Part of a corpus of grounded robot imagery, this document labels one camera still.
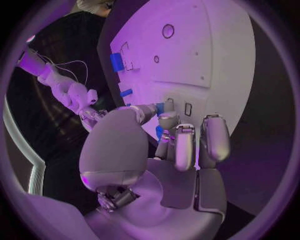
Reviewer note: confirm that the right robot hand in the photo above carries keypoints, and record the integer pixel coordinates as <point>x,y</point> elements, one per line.
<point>90,118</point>

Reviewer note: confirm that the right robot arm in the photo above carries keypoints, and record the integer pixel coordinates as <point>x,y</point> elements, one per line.
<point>61,82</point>

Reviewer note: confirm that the blue cylinder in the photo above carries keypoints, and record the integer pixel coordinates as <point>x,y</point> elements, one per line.
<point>159,132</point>

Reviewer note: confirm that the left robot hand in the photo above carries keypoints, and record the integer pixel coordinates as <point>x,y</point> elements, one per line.
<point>117,150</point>

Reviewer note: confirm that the blue plug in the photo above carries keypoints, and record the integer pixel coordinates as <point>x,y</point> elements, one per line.
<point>160,108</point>

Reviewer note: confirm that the blue block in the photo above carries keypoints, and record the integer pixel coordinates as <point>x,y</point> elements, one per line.
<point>116,62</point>

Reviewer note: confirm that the white task board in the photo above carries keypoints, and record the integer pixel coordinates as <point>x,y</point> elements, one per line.
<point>187,56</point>

